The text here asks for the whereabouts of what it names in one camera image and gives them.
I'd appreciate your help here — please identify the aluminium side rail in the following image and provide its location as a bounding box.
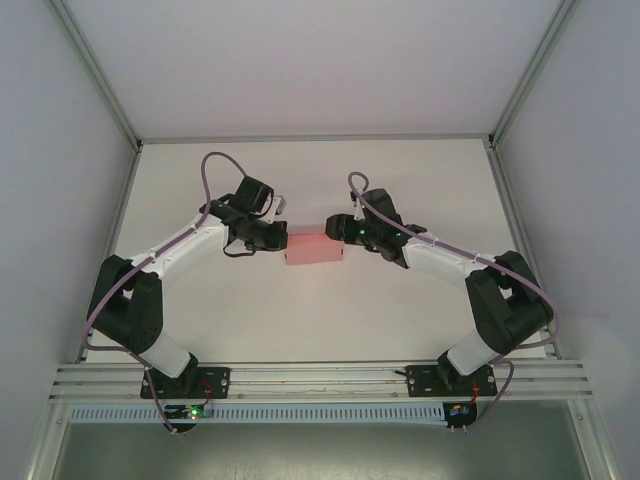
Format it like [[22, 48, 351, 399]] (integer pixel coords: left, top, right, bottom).
[[484, 142, 561, 359], [74, 144, 144, 364]]

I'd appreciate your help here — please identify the grey metal panel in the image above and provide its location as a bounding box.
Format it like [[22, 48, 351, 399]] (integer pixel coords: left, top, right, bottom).
[[54, 422, 586, 480]]

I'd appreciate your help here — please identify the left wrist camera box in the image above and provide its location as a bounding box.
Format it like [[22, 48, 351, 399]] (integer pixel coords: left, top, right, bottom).
[[259, 194, 288, 225]]

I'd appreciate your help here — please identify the slotted grey cable duct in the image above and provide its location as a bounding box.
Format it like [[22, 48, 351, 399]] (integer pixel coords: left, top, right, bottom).
[[67, 403, 446, 425]]

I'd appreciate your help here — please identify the aluminium rail beam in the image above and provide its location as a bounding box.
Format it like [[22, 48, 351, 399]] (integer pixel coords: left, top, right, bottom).
[[49, 363, 596, 401]]

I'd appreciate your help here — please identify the aluminium frame post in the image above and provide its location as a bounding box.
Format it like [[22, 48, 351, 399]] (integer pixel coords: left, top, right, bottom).
[[487, 0, 576, 150], [49, 0, 145, 151]]

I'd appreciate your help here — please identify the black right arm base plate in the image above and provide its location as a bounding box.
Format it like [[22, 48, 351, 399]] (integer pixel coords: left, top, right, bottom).
[[407, 363, 497, 400]]

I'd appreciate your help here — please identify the pink paper box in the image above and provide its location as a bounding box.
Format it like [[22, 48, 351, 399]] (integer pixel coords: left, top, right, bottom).
[[281, 230, 347, 266]]

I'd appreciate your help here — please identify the thin black cable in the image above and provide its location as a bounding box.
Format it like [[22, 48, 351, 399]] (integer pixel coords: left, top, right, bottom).
[[222, 238, 259, 259]]

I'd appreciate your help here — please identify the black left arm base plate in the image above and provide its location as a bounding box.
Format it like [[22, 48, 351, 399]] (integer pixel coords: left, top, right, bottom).
[[139, 366, 232, 401]]

